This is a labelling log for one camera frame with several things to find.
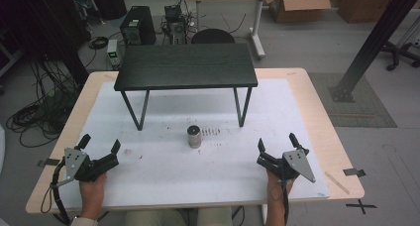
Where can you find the black tape strip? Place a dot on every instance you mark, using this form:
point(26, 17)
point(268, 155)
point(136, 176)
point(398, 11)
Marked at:
point(354, 172)
point(49, 162)

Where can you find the grey floor mat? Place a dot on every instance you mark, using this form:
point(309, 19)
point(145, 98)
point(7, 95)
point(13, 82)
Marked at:
point(363, 113)

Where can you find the small black shelf table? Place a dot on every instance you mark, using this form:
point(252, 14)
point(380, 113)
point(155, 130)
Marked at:
point(185, 65)

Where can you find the large closed cardboard box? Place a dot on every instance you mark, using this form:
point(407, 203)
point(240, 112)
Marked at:
point(363, 4)

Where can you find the open cardboard box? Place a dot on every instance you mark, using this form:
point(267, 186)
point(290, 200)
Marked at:
point(300, 9)

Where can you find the black round chair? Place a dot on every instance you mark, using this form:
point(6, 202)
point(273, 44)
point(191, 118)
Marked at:
point(213, 36)

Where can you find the silver metal can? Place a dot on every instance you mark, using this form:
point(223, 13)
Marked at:
point(194, 138)

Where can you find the black tape cross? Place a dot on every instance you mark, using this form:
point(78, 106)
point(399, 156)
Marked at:
point(361, 206)

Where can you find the person's legs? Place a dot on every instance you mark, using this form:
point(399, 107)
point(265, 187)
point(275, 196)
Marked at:
point(148, 217)

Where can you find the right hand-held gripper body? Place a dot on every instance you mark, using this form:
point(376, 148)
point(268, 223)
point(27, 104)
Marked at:
point(290, 165)

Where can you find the person's right hand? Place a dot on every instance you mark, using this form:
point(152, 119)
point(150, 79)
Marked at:
point(275, 189)

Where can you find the white board mat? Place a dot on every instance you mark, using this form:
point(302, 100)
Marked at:
point(185, 173)

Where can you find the open computer case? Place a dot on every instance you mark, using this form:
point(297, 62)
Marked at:
point(175, 24)

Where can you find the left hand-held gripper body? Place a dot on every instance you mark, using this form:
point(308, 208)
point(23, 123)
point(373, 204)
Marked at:
point(81, 168)

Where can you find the black office chair base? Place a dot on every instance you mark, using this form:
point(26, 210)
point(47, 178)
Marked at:
point(398, 54)

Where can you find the black metal post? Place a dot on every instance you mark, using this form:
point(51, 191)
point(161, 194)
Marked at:
point(373, 44)

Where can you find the light wooden table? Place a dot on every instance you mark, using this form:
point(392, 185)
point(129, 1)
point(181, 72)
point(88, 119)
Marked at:
point(333, 146)

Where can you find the person's left hand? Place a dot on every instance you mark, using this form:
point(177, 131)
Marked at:
point(92, 196)

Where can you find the grey bench power supply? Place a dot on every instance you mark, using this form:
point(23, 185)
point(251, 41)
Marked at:
point(113, 52)

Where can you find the black computer tower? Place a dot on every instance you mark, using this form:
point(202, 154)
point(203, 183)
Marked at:
point(138, 26)

